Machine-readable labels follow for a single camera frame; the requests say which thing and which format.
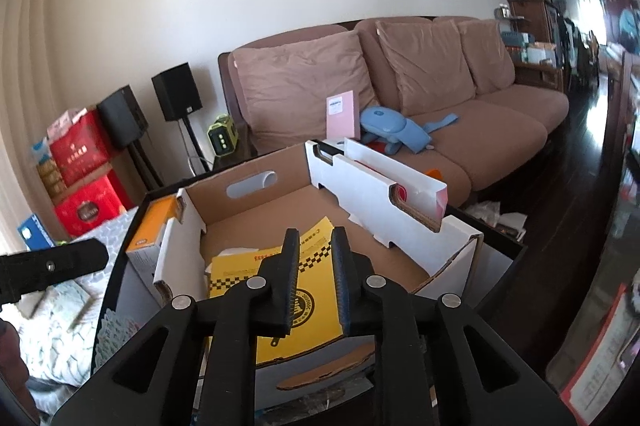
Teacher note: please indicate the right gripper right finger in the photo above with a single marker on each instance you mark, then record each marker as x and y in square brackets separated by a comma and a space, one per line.
[370, 304]

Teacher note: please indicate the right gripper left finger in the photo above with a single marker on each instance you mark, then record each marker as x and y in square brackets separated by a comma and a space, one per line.
[261, 306]

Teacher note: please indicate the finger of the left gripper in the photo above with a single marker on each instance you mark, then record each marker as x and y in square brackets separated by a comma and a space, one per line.
[30, 272]

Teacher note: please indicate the yellow checkered envelope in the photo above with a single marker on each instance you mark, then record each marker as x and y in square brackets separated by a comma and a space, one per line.
[315, 325]

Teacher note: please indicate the blue Mark Fairwhale card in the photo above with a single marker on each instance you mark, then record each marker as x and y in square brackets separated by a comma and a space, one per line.
[33, 234]

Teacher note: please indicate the grey patterned blanket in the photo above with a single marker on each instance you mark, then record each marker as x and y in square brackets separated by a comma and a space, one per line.
[57, 340]

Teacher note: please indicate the white cardboard box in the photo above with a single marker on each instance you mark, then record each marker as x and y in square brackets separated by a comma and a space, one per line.
[209, 236]

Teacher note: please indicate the red collection gift box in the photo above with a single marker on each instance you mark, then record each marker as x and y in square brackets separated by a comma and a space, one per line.
[92, 204]

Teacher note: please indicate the orange WD box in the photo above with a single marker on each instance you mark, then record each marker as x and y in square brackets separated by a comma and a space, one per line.
[144, 249]

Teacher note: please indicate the red tea gift bag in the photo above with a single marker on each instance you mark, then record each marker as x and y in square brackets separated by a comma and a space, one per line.
[79, 143]

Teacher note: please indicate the green black lantern device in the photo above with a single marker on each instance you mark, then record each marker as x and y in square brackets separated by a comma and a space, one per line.
[223, 136]

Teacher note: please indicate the blue plush toy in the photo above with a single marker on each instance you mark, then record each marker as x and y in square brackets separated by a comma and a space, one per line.
[388, 130]

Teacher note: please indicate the left black speaker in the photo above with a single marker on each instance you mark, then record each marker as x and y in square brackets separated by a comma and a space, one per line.
[122, 117]

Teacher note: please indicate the pink booklet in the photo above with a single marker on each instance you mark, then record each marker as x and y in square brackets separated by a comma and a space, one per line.
[342, 116]

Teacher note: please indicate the brown sofa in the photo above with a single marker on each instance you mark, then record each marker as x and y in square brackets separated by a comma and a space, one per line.
[451, 75]

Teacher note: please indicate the cream curtain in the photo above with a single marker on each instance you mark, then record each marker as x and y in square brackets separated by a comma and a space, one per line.
[28, 105]

